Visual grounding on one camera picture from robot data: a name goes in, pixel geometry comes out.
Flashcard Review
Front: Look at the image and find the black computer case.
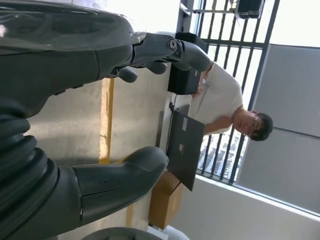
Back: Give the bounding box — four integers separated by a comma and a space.
167, 32, 208, 96

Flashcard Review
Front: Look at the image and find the black laptop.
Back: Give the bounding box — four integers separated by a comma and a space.
166, 110, 206, 192

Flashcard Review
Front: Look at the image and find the brown cardboard box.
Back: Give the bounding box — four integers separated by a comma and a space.
148, 171, 186, 230

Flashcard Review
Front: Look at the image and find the person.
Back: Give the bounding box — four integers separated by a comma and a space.
192, 61, 274, 143

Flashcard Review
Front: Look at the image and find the black hanging device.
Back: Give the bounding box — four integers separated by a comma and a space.
235, 0, 266, 20

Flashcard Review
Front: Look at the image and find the black window grille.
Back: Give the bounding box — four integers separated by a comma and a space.
174, 0, 281, 185

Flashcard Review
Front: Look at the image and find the black cable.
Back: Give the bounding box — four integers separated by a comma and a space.
166, 94, 178, 155

